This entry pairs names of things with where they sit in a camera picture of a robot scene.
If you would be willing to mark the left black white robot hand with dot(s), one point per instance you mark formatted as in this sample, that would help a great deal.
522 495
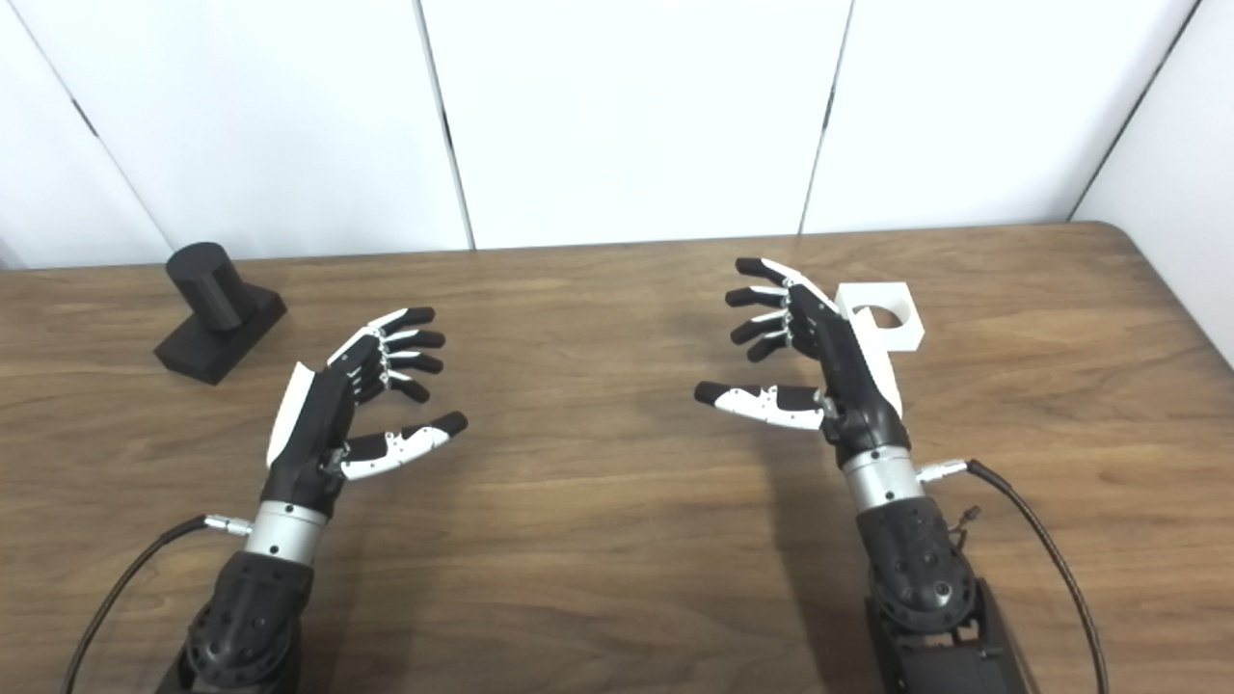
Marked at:
313 424

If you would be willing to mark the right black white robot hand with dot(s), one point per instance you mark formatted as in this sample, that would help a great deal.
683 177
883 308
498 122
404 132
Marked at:
858 405

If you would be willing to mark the white square piece with hole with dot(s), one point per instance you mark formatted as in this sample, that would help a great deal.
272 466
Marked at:
901 331

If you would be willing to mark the black peg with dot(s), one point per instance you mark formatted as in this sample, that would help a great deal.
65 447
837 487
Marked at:
212 299

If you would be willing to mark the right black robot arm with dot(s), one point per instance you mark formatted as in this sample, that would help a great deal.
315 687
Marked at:
916 569

